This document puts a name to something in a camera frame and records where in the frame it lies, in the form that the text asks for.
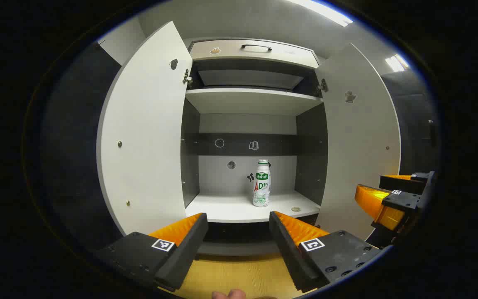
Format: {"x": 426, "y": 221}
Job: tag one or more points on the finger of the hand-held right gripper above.
{"x": 401, "y": 185}
{"x": 403, "y": 201}

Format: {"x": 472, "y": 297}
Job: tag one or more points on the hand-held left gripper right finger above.
{"x": 288, "y": 257}

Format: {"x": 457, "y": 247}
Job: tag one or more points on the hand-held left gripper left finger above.
{"x": 187, "y": 257}

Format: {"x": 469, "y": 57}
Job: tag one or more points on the white cabinet door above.
{"x": 147, "y": 133}
{"x": 359, "y": 145}

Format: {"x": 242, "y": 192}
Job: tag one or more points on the white green-label bottle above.
{"x": 261, "y": 187}

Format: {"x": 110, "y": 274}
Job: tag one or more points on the white cabinet shelf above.
{"x": 230, "y": 207}
{"x": 251, "y": 101}

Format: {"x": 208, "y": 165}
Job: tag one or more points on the grey white cabinet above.
{"x": 222, "y": 174}

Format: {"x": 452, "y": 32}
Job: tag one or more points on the metal door hinge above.
{"x": 187, "y": 79}
{"x": 323, "y": 86}

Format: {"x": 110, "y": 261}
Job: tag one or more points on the white cabinet drawer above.
{"x": 230, "y": 52}

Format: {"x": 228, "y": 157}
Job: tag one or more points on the small ceiling light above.
{"x": 396, "y": 63}

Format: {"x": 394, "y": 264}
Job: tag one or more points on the black backdrop cloth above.
{"x": 73, "y": 145}

